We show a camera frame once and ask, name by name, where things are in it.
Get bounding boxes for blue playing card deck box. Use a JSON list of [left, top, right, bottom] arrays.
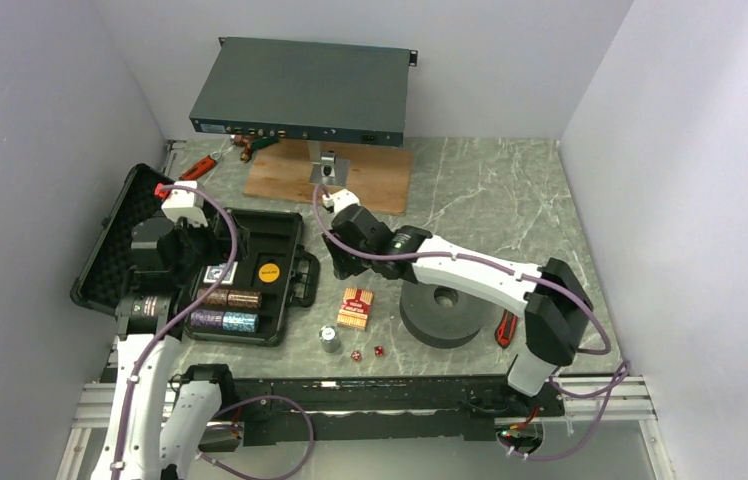
[[202, 262, 238, 286]]

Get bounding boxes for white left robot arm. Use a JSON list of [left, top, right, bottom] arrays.
[[91, 211, 240, 479]]

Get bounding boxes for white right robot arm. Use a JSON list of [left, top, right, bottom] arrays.
[[315, 202, 597, 415]]

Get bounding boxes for red Texas Holdem card box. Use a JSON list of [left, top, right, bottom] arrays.
[[336, 287, 374, 331]]

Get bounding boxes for black poker set case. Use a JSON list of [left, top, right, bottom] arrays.
[[70, 164, 320, 347]]

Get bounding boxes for wooden board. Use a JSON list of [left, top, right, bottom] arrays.
[[243, 139, 413, 215]]

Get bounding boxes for purple chip stack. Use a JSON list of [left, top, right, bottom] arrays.
[[189, 309, 225, 331]]

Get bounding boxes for brown orange chip stack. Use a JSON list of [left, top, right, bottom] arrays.
[[195, 288, 262, 312]]

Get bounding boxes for light blue chip stack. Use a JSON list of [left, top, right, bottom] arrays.
[[222, 312, 259, 333]]

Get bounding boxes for yellow big blind button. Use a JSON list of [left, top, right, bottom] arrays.
[[258, 262, 282, 284]]

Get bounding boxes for copper green connectors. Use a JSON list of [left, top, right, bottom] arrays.
[[230, 134, 280, 163]]

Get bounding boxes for red black utility knife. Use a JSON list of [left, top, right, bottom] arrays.
[[494, 311, 519, 349]]

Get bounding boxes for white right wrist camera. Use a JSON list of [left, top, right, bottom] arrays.
[[318, 189, 361, 215]]

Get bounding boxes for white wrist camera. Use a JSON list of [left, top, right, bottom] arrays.
[[154, 180, 209, 227], [318, 189, 361, 215]]

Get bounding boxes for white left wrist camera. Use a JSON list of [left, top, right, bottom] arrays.
[[154, 180, 209, 227]]

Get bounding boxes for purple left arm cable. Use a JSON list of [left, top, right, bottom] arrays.
[[105, 185, 241, 480]]

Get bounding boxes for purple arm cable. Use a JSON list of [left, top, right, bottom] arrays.
[[105, 185, 241, 480], [310, 184, 632, 399]]

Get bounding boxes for metal stand bracket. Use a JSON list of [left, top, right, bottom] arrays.
[[307, 140, 351, 187]]

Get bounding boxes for red handled tool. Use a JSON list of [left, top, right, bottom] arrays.
[[179, 152, 222, 181]]

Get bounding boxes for dark rack mount device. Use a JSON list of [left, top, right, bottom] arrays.
[[189, 37, 419, 147]]

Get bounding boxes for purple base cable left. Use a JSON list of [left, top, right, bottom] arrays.
[[192, 396, 316, 480]]

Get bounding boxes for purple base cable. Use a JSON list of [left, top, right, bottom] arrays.
[[499, 360, 632, 463], [192, 396, 316, 480]]

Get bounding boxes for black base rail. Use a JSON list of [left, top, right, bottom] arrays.
[[215, 355, 565, 446]]

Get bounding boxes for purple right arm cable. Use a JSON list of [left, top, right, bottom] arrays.
[[310, 184, 632, 399]]

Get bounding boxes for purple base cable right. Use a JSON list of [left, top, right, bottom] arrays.
[[499, 360, 632, 463]]

